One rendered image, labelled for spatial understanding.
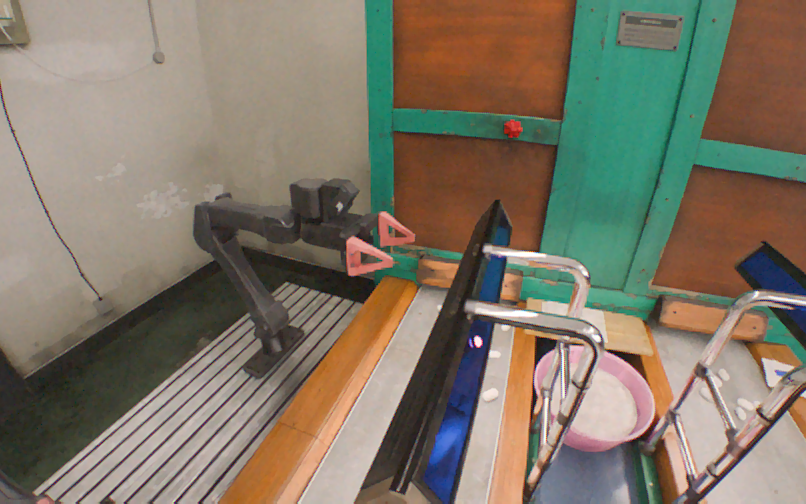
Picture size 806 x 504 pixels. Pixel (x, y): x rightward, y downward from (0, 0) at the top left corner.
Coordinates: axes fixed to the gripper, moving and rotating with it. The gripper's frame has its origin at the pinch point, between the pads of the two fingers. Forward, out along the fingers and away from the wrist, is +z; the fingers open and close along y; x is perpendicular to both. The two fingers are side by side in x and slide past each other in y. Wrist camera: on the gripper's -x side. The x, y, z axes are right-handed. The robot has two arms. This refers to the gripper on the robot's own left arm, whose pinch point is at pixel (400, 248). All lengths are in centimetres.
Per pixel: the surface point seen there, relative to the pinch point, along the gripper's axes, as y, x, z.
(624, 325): 34, 29, 51
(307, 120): 121, -2, -111
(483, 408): -1.4, 33.0, 19.9
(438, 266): 33.0, 22.4, -2.2
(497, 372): 9.8, 33.0, 20.8
